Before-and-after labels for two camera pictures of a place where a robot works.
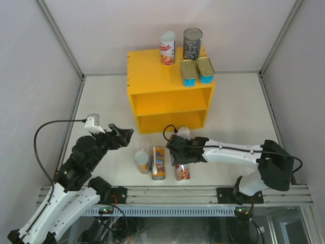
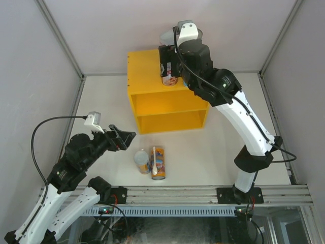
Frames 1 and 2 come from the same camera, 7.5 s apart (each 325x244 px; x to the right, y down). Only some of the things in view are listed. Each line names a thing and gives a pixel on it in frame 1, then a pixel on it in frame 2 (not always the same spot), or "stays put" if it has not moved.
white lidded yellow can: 141,159 stays put
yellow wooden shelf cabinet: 161,102 stays put
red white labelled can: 183,173 → 168,80
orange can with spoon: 158,163 stays put
